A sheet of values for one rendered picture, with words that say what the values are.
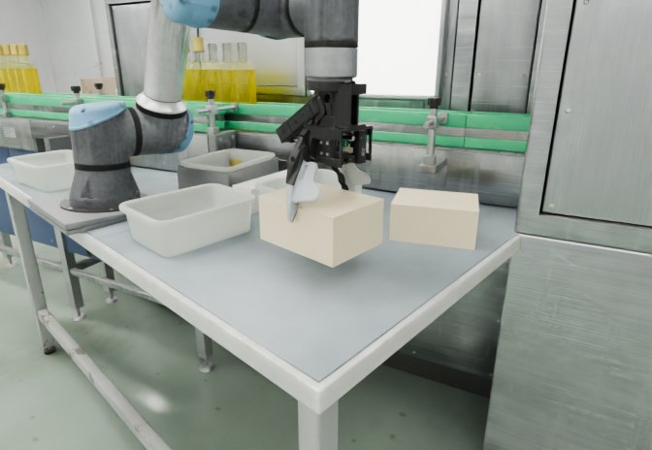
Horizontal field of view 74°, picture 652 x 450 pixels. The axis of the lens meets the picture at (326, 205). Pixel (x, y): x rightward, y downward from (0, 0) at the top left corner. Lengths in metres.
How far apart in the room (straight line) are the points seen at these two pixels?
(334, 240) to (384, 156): 0.59
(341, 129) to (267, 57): 0.94
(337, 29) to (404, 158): 0.60
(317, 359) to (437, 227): 0.40
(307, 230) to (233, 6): 0.32
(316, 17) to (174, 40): 0.50
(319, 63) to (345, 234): 0.24
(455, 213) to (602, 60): 0.36
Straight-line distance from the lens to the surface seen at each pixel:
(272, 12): 0.66
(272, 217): 0.69
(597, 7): 0.93
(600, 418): 1.17
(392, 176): 1.16
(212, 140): 1.33
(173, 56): 1.06
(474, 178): 1.12
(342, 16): 0.61
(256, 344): 0.57
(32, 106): 2.05
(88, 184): 1.09
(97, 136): 1.07
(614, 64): 0.92
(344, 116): 0.60
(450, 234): 0.84
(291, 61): 1.48
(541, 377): 1.12
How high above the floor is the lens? 1.08
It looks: 18 degrees down
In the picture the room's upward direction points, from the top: straight up
